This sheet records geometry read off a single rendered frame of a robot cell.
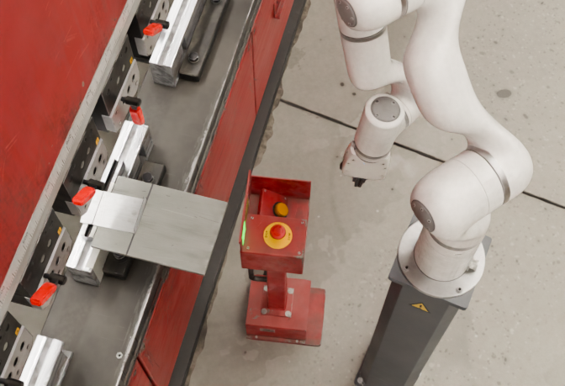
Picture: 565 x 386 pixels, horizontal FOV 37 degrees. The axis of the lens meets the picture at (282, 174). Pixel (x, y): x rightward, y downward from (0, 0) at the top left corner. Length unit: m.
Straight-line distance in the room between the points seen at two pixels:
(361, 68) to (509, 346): 1.51
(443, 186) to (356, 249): 1.49
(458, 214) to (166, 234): 0.70
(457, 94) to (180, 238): 0.74
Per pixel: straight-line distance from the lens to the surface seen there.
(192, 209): 1.90
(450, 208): 1.46
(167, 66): 2.14
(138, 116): 1.79
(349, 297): 2.87
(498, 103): 3.30
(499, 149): 1.51
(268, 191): 2.19
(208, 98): 2.18
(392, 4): 1.35
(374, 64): 1.62
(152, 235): 1.88
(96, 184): 1.66
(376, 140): 1.74
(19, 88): 1.34
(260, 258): 2.11
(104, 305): 1.98
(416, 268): 1.84
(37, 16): 1.35
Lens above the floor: 2.71
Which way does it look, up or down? 63 degrees down
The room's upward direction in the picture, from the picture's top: straight up
